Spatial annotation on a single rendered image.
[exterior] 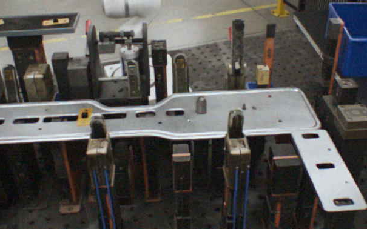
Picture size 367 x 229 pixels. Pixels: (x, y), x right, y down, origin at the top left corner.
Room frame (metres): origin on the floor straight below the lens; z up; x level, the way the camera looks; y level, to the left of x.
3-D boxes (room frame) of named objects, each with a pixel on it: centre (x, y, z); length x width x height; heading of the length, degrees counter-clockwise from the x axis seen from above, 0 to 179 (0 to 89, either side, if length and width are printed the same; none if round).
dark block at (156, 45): (1.28, 0.06, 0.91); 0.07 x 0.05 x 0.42; 2
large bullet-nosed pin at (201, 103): (1.07, -0.07, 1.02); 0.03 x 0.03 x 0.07
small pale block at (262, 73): (1.20, -0.27, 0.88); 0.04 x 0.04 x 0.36; 2
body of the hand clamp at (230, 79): (1.24, -0.19, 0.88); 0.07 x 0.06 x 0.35; 2
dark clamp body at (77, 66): (1.25, 0.31, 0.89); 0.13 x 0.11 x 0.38; 2
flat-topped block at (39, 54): (1.38, 0.52, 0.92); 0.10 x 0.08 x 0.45; 92
